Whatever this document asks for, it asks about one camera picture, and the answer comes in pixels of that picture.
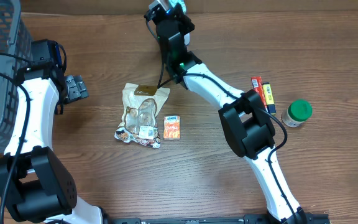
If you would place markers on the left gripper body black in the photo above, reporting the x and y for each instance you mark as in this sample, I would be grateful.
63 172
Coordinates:
75 88

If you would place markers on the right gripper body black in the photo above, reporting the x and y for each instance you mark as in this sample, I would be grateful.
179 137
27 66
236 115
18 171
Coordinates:
184 25

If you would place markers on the beige snack bag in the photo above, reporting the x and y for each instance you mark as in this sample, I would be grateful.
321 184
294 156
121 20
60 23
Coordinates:
141 104

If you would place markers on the orange snack packet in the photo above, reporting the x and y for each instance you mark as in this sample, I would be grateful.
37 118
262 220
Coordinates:
172 128

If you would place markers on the red candy stick packet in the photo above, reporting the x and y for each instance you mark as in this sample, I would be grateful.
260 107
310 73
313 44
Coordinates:
257 86

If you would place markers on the yellow marker pen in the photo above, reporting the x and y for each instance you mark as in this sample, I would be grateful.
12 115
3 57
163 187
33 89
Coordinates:
269 98

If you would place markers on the green lid jar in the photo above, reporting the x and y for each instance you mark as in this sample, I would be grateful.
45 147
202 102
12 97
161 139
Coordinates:
297 113

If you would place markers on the teal tissue packet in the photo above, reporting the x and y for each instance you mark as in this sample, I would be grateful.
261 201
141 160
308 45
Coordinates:
181 3

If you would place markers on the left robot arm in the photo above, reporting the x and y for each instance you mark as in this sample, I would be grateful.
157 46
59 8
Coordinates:
34 184

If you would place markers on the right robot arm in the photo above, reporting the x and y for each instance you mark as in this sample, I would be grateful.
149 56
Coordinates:
247 126

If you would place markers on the white barcode scanner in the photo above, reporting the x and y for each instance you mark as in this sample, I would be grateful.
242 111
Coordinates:
187 39

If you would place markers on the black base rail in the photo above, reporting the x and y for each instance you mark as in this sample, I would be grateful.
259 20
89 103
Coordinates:
246 219

